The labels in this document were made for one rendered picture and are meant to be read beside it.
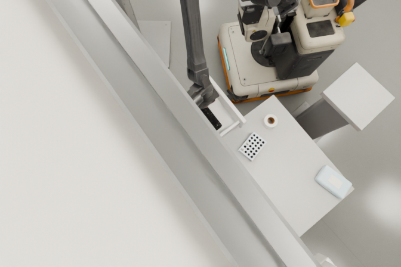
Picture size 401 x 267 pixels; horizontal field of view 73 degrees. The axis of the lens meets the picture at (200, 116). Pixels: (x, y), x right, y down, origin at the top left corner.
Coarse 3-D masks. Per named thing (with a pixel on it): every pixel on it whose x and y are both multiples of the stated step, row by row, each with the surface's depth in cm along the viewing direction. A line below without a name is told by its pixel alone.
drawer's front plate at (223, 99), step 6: (210, 78) 132; (216, 84) 131; (216, 90) 132; (222, 96) 130; (222, 102) 136; (228, 102) 129; (228, 108) 134; (234, 108) 128; (234, 114) 131; (240, 114) 128; (240, 120) 128; (240, 126) 134
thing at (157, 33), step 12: (120, 0) 172; (132, 12) 203; (144, 24) 241; (156, 24) 241; (168, 24) 241; (144, 36) 237; (156, 36) 238; (168, 36) 238; (156, 48) 235; (168, 48) 235; (168, 60) 232
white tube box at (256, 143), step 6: (252, 138) 139; (258, 138) 138; (252, 144) 140; (258, 144) 137; (264, 144) 137; (240, 150) 136; (246, 150) 136; (252, 150) 136; (258, 150) 136; (246, 156) 136; (252, 156) 136
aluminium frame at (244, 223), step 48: (48, 0) 19; (96, 0) 19; (96, 48) 18; (144, 48) 18; (144, 96) 18; (192, 144) 17; (192, 192) 16; (240, 192) 16; (240, 240) 15; (288, 240) 15
